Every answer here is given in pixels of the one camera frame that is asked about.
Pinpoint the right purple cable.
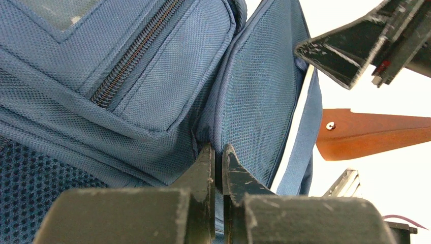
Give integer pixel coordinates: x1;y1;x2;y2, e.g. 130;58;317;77
382;215;429;231

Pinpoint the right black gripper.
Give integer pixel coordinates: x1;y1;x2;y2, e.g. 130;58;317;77
294;1;430;90

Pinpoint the brown leather pouch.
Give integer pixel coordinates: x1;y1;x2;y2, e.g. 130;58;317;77
316;108;430;161

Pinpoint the navy blue student backpack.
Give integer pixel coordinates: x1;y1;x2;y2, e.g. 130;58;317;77
1;1;322;243

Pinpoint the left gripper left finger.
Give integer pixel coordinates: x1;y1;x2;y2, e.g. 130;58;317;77
34;144;215;243

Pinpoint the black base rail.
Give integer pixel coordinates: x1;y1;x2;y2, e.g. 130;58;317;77
322;169;418;244

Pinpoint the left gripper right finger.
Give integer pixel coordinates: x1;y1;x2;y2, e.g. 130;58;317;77
221;144;398;244

